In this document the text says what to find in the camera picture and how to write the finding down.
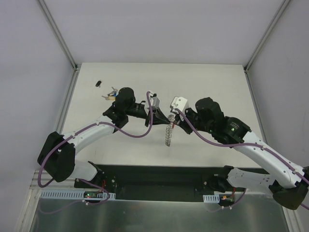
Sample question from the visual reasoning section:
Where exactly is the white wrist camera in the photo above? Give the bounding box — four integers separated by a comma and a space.
146, 91, 160, 110
170, 96, 189, 114

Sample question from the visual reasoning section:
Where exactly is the right aluminium frame post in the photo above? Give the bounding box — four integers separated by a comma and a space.
243, 0, 293, 73

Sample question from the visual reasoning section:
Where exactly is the blue tag key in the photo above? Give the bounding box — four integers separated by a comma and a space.
108, 87, 118, 97

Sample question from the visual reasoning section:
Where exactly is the left white cable duct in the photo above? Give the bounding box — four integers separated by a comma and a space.
40, 190, 116, 201

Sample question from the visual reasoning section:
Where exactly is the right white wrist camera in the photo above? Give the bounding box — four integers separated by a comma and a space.
170, 96, 189, 114

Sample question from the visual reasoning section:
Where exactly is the metal disc with keyrings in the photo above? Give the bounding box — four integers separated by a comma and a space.
165, 114, 174, 147

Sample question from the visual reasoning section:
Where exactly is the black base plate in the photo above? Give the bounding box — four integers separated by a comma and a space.
73, 163, 271, 203

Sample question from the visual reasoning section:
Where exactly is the right white cable duct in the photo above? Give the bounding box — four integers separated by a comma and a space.
203, 194, 220, 203

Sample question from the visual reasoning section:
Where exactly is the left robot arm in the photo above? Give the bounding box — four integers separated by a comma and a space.
37, 87, 169, 188

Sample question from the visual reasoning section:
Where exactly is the left aluminium frame post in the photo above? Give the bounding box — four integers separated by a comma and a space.
37, 0, 78, 71

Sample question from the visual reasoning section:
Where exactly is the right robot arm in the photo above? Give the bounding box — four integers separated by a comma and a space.
170, 97, 309, 210

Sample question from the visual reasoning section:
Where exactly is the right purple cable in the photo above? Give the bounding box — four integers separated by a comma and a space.
175, 108, 309, 210

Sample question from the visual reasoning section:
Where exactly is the white cable duct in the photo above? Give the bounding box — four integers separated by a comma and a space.
40, 190, 116, 201
203, 194, 220, 203

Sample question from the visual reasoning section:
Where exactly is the yellow tag key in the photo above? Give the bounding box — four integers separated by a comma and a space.
102, 96, 115, 101

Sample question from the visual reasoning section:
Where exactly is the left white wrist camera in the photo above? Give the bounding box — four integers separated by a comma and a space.
146, 91, 160, 110

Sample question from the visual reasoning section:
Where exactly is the aluminium frame post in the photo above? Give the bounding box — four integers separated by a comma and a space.
243, 0, 293, 73
37, 0, 78, 71

